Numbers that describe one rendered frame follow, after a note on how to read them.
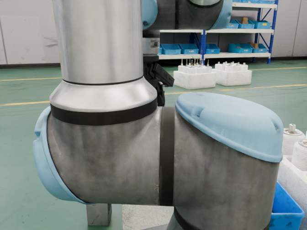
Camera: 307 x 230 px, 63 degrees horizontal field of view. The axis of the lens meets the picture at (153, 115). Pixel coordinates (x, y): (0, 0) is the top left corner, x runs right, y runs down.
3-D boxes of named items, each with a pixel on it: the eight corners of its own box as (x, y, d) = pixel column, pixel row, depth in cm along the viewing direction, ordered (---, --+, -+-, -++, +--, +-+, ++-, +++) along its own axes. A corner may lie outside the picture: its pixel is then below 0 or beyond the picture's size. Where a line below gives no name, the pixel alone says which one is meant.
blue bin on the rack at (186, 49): (174, 53, 581) (174, 44, 575) (189, 53, 593) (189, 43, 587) (183, 54, 536) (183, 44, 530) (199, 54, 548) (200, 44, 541)
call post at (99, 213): (108, 226, 83) (103, 139, 74) (87, 226, 83) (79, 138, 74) (112, 211, 90) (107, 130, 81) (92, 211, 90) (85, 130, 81)
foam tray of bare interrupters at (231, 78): (250, 84, 336) (252, 70, 331) (226, 86, 323) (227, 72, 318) (232, 80, 371) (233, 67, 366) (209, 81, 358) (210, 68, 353)
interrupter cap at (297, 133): (306, 136, 93) (307, 134, 92) (286, 136, 92) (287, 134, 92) (295, 129, 100) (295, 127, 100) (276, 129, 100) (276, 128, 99)
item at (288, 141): (302, 180, 97) (311, 136, 92) (278, 180, 97) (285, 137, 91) (288, 167, 106) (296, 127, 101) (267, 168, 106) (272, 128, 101)
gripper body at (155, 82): (122, 101, 67) (120, 55, 63) (143, 96, 73) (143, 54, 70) (144, 107, 62) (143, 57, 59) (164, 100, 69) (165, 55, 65)
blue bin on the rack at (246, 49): (226, 52, 618) (227, 43, 612) (240, 52, 628) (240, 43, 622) (238, 53, 572) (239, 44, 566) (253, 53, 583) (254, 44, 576)
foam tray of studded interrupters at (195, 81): (215, 87, 317) (216, 72, 312) (188, 89, 302) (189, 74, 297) (198, 82, 351) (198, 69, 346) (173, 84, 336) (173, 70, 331)
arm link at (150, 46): (143, 37, 69) (167, 37, 64) (143, 54, 70) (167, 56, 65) (124, 38, 63) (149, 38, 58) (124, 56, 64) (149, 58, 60)
